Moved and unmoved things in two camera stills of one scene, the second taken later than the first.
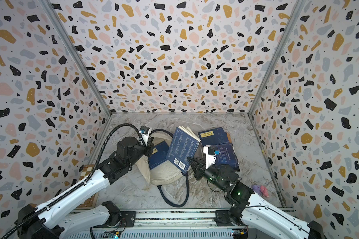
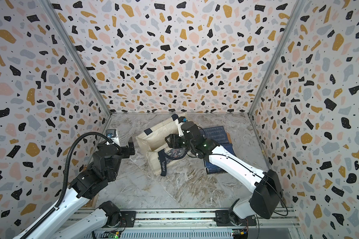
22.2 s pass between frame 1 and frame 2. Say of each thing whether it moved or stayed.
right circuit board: stayed
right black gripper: moved
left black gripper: moved
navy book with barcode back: moved
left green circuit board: stayed
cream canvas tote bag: moved
